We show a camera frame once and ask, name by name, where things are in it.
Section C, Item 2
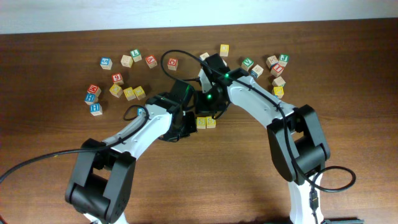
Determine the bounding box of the blue P letter block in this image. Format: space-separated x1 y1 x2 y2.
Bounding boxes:
137 108 145 115

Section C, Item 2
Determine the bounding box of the red A letter block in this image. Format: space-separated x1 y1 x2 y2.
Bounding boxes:
145 55 157 68

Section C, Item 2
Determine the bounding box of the yellow block middle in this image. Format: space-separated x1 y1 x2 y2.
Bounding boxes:
123 87 136 101

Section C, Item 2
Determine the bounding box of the blue h letter block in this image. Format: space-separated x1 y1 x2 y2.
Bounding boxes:
90 103 103 116
85 93 98 105

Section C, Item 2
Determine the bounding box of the blue H letter block upper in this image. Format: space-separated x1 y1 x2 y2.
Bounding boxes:
85 93 98 105

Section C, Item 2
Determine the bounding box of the yellow block far left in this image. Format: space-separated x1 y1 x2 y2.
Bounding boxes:
109 84 123 98

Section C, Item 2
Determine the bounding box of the red Q letter block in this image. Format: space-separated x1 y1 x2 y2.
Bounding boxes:
167 58 178 71

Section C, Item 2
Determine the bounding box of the blue-sided Q wooden block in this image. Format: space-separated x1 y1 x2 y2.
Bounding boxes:
200 52 210 61

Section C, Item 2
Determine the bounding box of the yellow block right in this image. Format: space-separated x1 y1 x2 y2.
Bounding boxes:
133 86 146 100

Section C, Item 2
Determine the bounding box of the yellow S letter block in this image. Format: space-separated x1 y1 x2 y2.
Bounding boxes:
206 116 216 128
196 117 206 129

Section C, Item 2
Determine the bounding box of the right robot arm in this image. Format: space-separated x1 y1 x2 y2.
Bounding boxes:
195 54 330 223

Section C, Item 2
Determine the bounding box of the plain wooden block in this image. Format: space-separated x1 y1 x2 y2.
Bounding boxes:
272 76 285 87
121 55 134 68

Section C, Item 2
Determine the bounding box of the green V letter block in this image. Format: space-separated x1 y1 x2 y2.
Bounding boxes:
241 57 254 72

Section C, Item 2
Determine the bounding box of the green J letter block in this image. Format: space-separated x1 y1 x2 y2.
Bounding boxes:
279 54 289 67

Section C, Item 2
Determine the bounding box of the green L letter block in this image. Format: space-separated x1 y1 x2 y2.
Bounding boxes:
130 49 142 62

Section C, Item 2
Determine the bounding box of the yellow E letter block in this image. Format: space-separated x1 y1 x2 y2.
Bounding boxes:
272 86 284 99

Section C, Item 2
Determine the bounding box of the blue S letter block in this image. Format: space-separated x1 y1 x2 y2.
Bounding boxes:
100 57 113 70

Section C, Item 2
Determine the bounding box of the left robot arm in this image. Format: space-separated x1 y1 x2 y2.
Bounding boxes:
65 80 196 223

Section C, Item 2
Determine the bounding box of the red 6 number block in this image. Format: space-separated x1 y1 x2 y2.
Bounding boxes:
111 73 124 85

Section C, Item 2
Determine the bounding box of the blue H letter block lower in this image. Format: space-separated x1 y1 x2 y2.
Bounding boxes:
90 103 103 116

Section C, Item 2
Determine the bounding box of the red M letter block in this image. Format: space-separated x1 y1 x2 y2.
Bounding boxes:
87 84 101 97

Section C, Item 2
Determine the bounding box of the red I letter block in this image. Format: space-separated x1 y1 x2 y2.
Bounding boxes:
271 63 284 77

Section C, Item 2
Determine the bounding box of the yellow block top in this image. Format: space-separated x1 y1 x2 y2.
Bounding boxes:
220 44 229 57

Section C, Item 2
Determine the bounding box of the wooden K letter block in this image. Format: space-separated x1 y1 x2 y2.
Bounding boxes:
266 55 279 69

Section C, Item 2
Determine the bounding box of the plain wooden block right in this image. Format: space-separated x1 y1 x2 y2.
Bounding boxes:
272 76 285 87

